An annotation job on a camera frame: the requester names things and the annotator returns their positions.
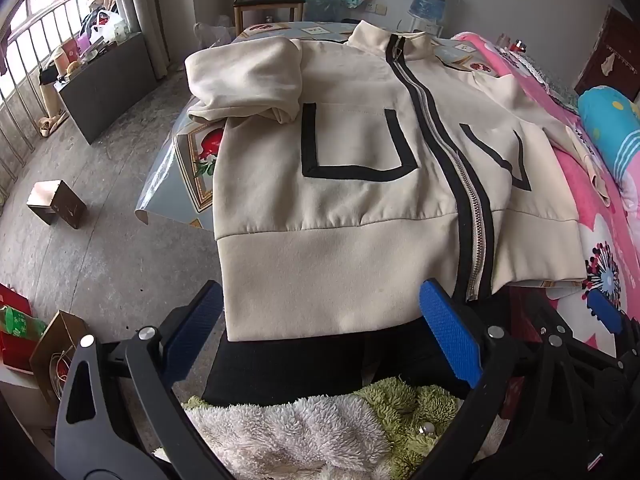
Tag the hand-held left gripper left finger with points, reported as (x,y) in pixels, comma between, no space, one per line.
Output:
(192,332)

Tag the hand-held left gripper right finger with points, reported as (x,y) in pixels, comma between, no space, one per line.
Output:
(450,330)

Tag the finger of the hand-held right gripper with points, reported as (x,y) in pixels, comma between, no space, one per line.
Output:
(602,307)
(550,312)

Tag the cream zip jacket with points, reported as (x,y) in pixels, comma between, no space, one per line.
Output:
(350,210)

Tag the green fluffy cloth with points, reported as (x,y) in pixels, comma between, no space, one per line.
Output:
(415,410)

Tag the black cloth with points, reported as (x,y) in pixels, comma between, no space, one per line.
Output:
(300,365)

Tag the pink floral blanket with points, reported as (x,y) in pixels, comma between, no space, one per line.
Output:
(575,185)

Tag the white fluffy cloth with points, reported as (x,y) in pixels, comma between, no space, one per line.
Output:
(280,435)

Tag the cardboard box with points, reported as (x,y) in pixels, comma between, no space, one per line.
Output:
(52,345)

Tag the green packet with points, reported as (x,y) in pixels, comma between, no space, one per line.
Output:
(20,325)

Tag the red box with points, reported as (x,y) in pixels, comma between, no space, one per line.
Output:
(12,355)

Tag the small wooden stool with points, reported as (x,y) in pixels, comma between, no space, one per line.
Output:
(57,202)

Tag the blue and pink pillow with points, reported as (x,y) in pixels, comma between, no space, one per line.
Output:
(607,110)

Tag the grey lace cloth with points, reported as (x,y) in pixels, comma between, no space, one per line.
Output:
(540,70)

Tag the beige hanging cloth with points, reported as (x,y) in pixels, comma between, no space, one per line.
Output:
(607,62)

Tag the beige slipper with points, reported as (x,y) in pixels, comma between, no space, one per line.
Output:
(50,125)

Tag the dark grey cabinet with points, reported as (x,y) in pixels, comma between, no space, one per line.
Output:
(110,85)

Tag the brown wooden door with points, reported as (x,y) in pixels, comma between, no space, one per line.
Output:
(615,40)

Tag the small red bottle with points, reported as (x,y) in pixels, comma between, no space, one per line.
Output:
(520,46)

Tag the small pink jar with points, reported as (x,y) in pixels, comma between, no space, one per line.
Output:
(502,40)

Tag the clear plastic bag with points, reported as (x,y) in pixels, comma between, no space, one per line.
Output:
(212,35)

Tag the white water dispenser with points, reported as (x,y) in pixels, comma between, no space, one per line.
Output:
(425,27)

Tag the white plastic bag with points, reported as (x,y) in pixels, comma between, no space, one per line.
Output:
(107,25)

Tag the grey curtain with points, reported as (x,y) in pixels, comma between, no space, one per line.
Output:
(142,15)

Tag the white wall socket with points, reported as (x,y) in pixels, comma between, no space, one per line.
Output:
(376,8)

